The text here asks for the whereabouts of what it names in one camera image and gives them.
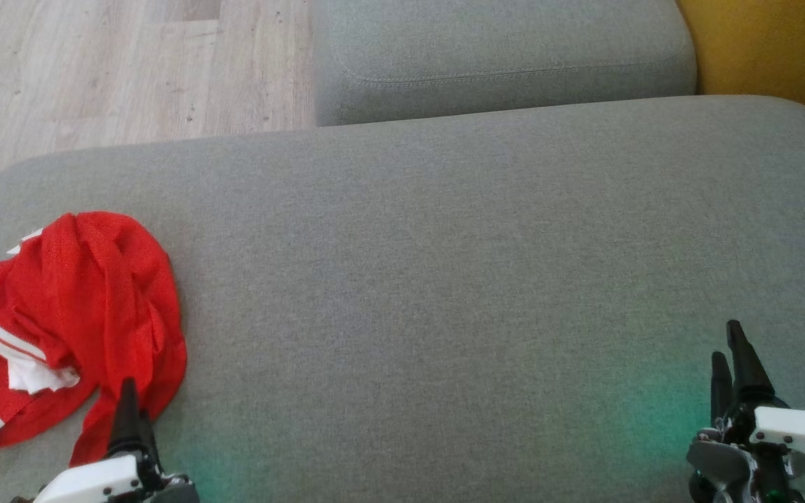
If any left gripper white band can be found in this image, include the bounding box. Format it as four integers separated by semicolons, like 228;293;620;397
32;378;201;503

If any red jersey with white sleeves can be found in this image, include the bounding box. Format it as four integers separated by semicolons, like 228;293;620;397
0;231;188;467

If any yellow sofa backrest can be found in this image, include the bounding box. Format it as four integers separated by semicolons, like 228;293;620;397
675;0;805;138

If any large grey sofa seat cushion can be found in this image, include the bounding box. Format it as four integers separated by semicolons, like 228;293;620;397
0;96;805;503

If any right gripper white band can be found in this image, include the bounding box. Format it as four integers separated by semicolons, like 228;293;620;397
687;320;805;503

